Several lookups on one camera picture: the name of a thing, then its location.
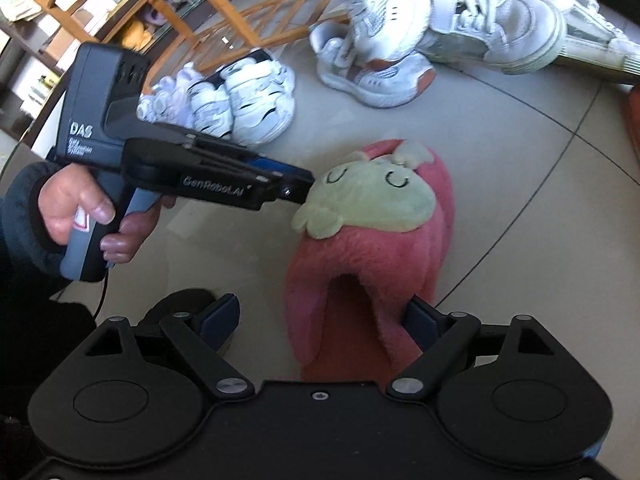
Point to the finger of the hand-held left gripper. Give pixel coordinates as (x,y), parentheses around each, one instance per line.
(292,194)
(285,170)

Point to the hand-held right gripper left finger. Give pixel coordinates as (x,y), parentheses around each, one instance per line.
(220,320)

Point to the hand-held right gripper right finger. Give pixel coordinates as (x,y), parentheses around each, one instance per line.
(417,325)

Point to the white sneaker with navy collar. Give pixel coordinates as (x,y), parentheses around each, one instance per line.
(212,112)
(260,105)

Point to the pink plush slipper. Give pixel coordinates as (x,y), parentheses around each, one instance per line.
(632,120)
(360,270)

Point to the white mesh sneaker red trim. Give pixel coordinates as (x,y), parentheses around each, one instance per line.
(385,15)
(380,85)

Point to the white sneaker with green lining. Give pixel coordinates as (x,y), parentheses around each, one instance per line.
(500,25)
(600,40)

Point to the person's left forearm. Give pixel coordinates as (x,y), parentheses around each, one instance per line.
(20,240)

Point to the person's left hand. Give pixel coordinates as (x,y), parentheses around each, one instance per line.
(65,200)

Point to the person's black shoe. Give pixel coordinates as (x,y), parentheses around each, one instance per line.
(175,302)

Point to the yellow plush toy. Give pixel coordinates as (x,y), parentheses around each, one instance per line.
(137,35)

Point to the purple plush toy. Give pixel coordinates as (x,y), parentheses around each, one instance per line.
(155,16)

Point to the wooden slatted rack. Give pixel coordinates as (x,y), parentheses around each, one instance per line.
(150,7)

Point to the low display cabinet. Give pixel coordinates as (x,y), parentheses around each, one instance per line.
(30,75)

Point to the person's black trouser leg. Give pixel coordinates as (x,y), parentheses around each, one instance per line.
(30,370)

